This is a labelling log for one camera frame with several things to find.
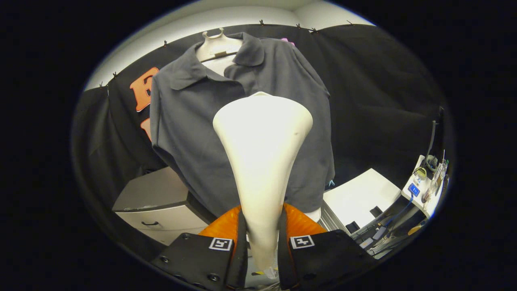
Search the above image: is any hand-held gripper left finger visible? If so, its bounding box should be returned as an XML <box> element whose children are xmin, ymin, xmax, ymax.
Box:
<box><xmin>153</xmin><ymin>204</ymin><xmax>248</xmax><ymax>291</ymax></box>

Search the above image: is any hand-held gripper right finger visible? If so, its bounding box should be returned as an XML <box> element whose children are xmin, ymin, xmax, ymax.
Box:
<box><xmin>278</xmin><ymin>203</ymin><xmax>374</xmax><ymax>291</ymax></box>

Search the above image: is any white garment steamer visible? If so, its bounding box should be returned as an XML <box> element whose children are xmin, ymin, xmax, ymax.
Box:
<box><xmin>212</xmin><ymin>91</ymin><xmax>314</xmax><ymax>272</ymax></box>

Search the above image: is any dark grey button shirt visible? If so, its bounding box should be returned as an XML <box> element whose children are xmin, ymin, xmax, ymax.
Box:
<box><xmin>149</xmin><ymin>32</ymin><xmax>336</xmax><ymax>219</ymax></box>

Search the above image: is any grey drawer cabinet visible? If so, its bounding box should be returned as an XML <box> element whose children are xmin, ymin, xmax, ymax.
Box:
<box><xmin>112</xmin><ymin>166</ymin><xmax>215</xmax><ymax>246</ymax></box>

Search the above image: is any white side shelf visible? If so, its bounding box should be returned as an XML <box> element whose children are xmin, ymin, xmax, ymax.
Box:
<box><xmin>401</xmin><ymin>153</ymin><xmax>450</xmax><ymax>219</ymax></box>

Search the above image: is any black backdrop cloth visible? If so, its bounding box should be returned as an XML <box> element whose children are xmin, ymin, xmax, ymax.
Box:
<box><xmin>73</xmin><ymin>22</ymin><xmax>455</xmax><ymax>259</ymax></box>

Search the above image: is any white mannequin torso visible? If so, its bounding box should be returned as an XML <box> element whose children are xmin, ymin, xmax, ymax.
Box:
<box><xmin>195</xmin><ymin>27</ymin><xmax>322</xmax><ymax>224</ymax></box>

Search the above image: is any row of black backdrop clips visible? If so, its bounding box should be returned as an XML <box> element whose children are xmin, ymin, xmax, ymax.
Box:
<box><xmin>99</xmin><ymin>19</ymin><xmax>354</xmax><ymax>89</ymax></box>

